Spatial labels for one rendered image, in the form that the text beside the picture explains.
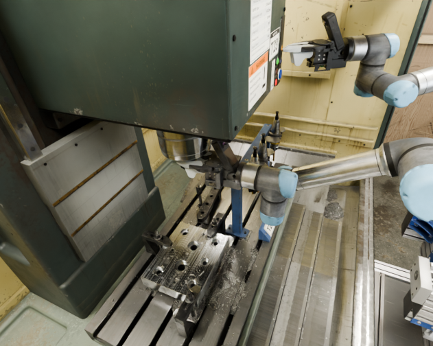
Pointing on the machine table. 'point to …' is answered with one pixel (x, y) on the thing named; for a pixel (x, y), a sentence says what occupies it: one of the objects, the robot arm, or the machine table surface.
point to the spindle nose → (182, 146)
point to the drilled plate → (186, 248)
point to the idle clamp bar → (208, 205)
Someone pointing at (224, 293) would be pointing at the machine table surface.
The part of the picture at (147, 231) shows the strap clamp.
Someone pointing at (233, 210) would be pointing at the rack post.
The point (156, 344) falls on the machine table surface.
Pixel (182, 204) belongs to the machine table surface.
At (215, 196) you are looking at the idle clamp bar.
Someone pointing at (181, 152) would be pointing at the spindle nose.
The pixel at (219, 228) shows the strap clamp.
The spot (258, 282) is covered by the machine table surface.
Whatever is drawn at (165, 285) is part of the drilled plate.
